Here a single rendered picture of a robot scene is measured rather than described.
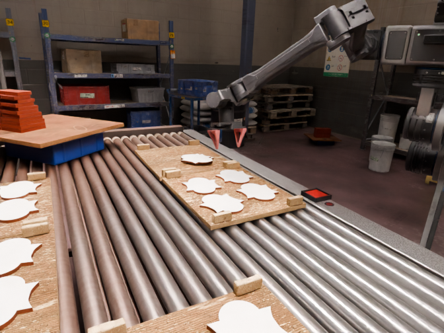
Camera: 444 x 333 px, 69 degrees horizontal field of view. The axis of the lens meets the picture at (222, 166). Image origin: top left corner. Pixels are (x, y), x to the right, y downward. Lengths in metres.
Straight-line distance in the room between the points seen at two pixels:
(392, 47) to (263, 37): 5.97
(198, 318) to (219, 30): 6.43
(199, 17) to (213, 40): 0.49
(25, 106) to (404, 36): 1.61
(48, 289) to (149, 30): 5.03
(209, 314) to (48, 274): 0.35
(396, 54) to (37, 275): 1.46
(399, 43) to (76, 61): 4.49
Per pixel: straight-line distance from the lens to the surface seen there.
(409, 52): 1.59
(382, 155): 4.78
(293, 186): 1.29
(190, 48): 6.54
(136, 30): 5.49
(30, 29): 5.89
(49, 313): 0.70
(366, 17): 1.13
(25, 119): 1.65
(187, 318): 0.64
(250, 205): 1.04
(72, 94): 5.29
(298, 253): 0.87
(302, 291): 0.75
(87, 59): 5.38
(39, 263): 0.84
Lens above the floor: 1.38
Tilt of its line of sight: 18 degrees down
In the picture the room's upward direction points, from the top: 2 degrees clockwise
